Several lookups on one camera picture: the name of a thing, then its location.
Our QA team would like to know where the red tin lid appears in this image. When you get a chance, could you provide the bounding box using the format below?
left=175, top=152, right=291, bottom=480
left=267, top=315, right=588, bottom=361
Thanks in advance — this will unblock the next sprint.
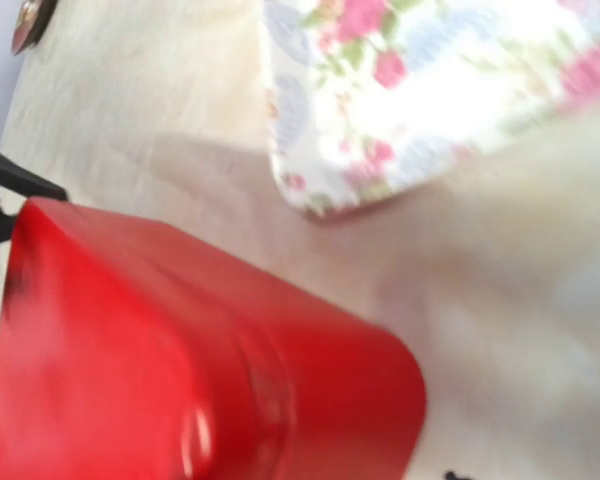
left=0, top=199, right=289, bottom=479

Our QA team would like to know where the red chocolate tin box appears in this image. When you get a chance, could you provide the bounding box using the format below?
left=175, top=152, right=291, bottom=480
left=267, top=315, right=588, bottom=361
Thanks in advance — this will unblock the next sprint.
left=259, top=287, right=426, bottom=479

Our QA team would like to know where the dark red patterned coaster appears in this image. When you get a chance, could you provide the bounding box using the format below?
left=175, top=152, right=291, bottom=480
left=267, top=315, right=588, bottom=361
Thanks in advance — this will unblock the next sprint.
left=11, top=0, right=58, bottom=56

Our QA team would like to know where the floral tray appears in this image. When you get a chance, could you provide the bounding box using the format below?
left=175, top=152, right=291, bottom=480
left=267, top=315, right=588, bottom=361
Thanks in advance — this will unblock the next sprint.
left=259, top=0, right=600, bottom=218

